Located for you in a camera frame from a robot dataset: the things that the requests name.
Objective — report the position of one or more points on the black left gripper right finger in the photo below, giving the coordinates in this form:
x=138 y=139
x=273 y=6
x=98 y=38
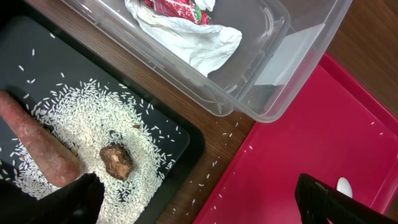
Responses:
x=318 y=203

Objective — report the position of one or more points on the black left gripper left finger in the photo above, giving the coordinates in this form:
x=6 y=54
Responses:
x=77 y=202

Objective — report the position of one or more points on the white plastic spoon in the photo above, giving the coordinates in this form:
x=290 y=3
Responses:
x=344 y=187

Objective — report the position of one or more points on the orange carrot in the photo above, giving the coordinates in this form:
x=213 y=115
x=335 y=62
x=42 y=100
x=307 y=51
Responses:
x=57 y=163

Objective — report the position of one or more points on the brown mushroom piece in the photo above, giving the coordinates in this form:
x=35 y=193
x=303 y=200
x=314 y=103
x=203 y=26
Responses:
x=118 y=163

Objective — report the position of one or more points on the white rice pile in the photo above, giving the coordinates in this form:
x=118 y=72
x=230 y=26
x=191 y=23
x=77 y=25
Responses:
x=93 y=124

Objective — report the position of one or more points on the red snack wrapper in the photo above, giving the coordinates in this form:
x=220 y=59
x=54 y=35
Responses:
x=184 y=9

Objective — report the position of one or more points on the black food waste tray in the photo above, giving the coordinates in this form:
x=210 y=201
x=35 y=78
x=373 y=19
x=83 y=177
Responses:
x=174 y=137

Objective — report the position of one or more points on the clear plastic waste bin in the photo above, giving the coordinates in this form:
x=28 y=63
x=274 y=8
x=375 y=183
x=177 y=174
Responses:
x=283 y=40

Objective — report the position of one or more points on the red serving tray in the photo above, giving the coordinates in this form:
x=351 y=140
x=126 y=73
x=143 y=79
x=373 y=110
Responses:
x=333 y=129

